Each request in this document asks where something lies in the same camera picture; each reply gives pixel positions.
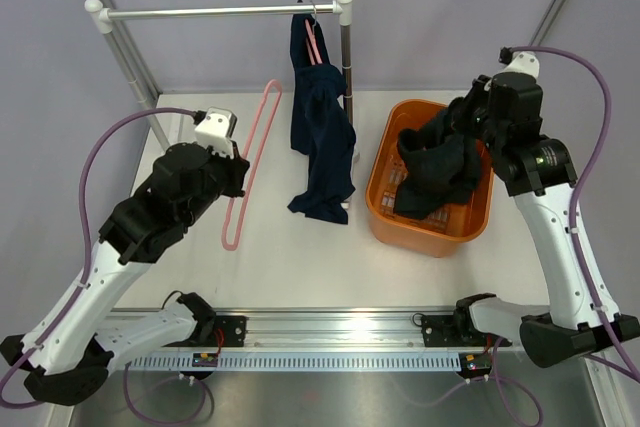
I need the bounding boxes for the dark green shorts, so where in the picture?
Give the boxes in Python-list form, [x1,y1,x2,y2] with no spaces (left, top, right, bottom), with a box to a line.
[394,108,483,220]

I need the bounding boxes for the pink hanger with green shorts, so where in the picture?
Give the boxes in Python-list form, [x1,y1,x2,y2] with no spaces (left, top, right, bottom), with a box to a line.
[221,79,283,252]

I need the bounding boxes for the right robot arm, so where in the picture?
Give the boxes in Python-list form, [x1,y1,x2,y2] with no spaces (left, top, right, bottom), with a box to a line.
[449,72,639,368]

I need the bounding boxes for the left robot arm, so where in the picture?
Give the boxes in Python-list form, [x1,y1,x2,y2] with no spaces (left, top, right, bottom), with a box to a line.
[1,143,250,406]

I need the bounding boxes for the navy blue shorts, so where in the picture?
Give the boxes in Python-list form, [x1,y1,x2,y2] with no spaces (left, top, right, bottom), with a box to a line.
[288,14,356,225]

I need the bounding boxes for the pink hanger with navy shorts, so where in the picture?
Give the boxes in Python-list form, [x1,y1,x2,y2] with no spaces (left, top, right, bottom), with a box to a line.
[305,3,322,65]

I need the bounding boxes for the orange plastic basket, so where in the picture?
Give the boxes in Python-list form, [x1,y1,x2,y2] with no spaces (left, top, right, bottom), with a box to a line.
[365,99,494,258]

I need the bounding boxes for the metal clothes rack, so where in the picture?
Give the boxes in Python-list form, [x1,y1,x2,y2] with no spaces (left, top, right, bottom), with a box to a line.
[83,0,361,208]

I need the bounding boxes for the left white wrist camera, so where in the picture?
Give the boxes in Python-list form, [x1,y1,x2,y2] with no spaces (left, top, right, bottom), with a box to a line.
[194,107,238,159]

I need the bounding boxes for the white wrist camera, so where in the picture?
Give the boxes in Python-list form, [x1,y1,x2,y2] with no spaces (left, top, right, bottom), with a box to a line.
[499,47,540,80]
[194,107,238,159]

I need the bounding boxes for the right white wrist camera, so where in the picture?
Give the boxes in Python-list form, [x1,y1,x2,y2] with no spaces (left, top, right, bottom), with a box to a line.
[499,47,540,80]

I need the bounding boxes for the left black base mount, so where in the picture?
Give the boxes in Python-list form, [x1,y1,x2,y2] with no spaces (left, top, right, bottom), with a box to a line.
[193,315,247,348]

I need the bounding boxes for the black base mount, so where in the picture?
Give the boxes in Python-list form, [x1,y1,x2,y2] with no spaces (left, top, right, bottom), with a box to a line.
[413,313,497,348]
[193,315,247,348]

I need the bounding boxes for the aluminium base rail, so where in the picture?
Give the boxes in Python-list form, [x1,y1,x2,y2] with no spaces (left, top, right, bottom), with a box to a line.
[99,306,556,351]

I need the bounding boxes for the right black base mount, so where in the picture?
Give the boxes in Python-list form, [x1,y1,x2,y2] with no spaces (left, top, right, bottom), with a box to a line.
[413,313,497,348]

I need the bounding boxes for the purple floor cable left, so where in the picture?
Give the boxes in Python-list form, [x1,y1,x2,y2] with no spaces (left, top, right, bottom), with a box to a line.
[121,374,217,423]

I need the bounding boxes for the purple floor cable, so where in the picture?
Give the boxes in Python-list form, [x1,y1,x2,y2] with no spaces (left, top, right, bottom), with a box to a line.
[394,341,544,427]
[121,374,217,423]

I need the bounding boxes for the white slotted cable duct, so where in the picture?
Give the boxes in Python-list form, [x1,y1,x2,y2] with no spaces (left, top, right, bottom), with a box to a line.
[130,351,462,372]

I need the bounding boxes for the purple floor cable right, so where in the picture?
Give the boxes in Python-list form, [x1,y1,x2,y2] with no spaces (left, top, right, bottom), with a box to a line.
[394,341,544,427]

